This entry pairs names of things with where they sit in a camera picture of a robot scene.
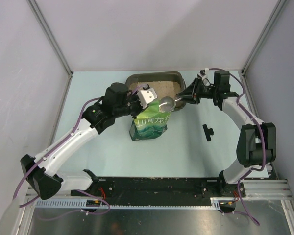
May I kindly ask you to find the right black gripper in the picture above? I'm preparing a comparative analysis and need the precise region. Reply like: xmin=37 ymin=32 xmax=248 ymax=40
xmin=177 ymin=77 xmax=219 ymax=104

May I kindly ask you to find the metal scoop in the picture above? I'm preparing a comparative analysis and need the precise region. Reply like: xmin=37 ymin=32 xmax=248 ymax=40
xmin=158 ymin=96 xmax=182 ymax=113

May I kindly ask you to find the brown litter box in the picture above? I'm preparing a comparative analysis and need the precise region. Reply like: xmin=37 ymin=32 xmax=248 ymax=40
xmin=125 ymin=71 xmax=186 ymax=99

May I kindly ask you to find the green litter bag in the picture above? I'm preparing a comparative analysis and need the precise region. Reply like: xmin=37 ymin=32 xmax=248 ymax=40
xmin=129 ymin=100 xmax=171 ymax=141

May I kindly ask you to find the black bag clip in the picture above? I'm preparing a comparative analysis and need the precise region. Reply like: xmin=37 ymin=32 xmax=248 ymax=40
xmin=202 ymin=124 xmax=214 ymax=142

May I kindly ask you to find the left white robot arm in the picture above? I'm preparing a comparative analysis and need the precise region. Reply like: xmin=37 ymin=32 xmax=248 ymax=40
xmin=21 ymin=83 xmax=147 ymax=200

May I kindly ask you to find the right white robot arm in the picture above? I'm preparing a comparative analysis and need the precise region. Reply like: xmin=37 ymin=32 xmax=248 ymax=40
xmin=176 ymin=68 xmax=276 ymax=196

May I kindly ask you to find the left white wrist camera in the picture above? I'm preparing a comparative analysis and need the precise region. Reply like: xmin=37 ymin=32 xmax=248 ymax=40
xmin=137 ymin=88 xmax=157 ymax=109

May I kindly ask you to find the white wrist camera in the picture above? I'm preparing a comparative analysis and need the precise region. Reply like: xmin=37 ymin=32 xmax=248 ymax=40
xmin=197 ymin=68 xmax=210 ymax=85
xmin=137 ymin=88 xmax=157 ymax=109

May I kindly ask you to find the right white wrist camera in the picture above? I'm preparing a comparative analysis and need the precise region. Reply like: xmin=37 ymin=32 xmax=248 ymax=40
xmin=197 ymin=68 xmax=210 ymax=85

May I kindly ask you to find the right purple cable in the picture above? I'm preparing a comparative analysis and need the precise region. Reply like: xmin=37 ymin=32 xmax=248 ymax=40
xmin=207 ymin=68 xmax=267 ymax=226

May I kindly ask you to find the purple cable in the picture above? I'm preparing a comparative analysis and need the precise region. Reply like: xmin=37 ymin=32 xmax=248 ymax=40
xmin=12 ymin=83 xmax=112 ymax=218
xmin=207 ymin=68 xmax=267 ymax=226

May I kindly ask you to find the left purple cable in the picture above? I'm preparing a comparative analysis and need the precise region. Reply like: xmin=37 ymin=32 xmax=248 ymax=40
xmin=12 ymin=83 xmax=112 ymax=218

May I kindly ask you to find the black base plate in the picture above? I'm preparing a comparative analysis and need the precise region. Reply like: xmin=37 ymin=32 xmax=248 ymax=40
xmin=70 ymin=176 xmax=247 ymax=212

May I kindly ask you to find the grey cable duct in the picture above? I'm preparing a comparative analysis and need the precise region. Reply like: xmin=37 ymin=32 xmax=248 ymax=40
xmin=35 ymin=198 xmax=220 ymax=210

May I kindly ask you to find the aluminium frame rail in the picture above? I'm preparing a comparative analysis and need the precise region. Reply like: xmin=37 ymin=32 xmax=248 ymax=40
xmin=243 ymin=179 xmax=293 ymax=200

